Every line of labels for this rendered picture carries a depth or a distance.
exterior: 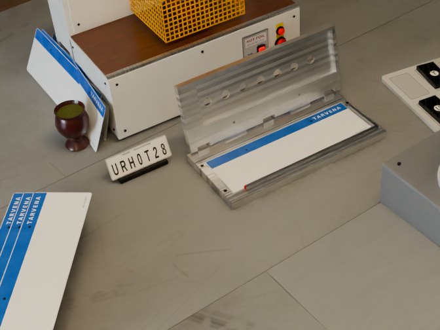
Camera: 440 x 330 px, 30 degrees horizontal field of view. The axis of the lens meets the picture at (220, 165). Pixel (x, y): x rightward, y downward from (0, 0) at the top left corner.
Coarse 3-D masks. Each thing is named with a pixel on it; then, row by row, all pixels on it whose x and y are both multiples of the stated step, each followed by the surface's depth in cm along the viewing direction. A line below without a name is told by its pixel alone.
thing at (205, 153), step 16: (336, 96) 210; (288, 112) 204; (304, 112) 206; (256, 128) 203; (272, 128) 202; (224, 144) 199; (240, 144) 198; (352, 144) 195; (368, 144) 198; (192, 160) 195; (320, 160) 192; (336, 160) 194; (208, 176) 190; (288, 176) 188; (224, 192) 185; (240, 192) 185; (256, 192) 185
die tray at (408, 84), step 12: (432, 60) 221; (396, 72) 218; (408, 72) 218; (396, 84) 214; (408, 84) 214; (420, 84) 213; (408, 96) 210; (420, 96) 210; (420, 108) 206; (432, 120) 202
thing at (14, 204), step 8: (16, 192) 178; (16, 200) 176; (8, 208) 175; (16, 208) 174; (8, 216) 173; (8, 224) 171; (0, 232) 169; (8, 232) 169; (0, 240) 168; (0, 248) 166
